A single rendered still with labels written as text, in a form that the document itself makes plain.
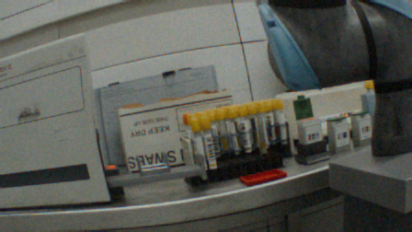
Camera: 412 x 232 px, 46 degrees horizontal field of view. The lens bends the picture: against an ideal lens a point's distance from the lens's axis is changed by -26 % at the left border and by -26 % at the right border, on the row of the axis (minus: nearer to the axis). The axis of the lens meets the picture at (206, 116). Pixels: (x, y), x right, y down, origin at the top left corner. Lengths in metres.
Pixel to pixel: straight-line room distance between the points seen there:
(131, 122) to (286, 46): 0.65
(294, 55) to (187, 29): 0.98
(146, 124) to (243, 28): 0.51
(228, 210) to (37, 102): 0.38
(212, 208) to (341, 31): 0.42
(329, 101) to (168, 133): 0.36
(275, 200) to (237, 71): 0.72
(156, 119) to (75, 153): 0.34
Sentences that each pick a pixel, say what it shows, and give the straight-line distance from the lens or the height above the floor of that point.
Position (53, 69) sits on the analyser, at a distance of 0.99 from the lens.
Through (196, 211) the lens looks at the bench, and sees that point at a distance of 0.97.
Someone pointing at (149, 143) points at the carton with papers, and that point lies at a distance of 1.29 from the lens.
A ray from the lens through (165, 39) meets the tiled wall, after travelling 1.64.
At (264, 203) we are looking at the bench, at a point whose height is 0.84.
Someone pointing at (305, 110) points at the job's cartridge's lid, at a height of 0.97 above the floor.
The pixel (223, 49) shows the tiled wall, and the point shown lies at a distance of 1.66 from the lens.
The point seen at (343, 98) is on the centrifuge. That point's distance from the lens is 1.37.
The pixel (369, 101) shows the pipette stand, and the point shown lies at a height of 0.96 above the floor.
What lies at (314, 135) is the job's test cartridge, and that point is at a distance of 1.10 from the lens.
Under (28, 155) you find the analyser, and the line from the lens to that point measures 1.01.
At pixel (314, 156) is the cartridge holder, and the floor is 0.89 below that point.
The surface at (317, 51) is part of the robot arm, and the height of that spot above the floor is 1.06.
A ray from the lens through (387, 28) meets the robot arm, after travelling 0.73.
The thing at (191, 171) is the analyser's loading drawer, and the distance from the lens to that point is 1.01.
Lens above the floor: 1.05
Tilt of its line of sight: 3 degrees down
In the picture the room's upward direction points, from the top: 9 degrees counter-clockwise
